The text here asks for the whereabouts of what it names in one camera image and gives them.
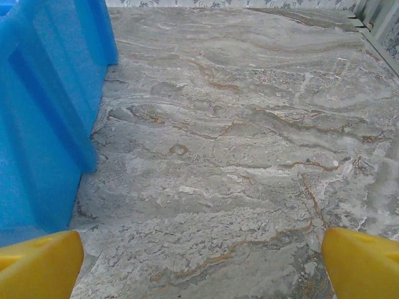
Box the blue three-compartment bin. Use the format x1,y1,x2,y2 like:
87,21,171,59
0,0,120,241

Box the aluminium corner post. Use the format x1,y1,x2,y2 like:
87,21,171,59
354,0,368,31

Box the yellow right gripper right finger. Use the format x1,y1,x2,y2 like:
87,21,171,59
320,227,399,299

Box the aluminium side rail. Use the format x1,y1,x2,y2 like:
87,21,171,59
347,12,399,77

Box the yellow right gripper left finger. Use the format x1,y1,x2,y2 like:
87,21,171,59
0,229,85,299

